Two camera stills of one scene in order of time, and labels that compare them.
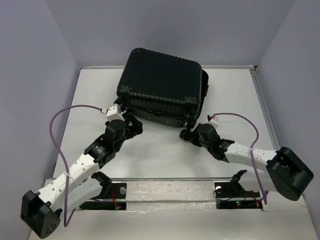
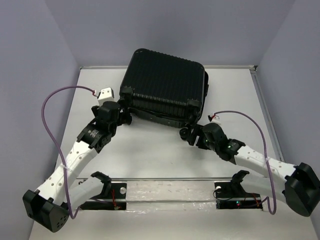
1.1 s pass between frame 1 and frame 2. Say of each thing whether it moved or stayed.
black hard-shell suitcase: stayed
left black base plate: stayed
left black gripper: moved
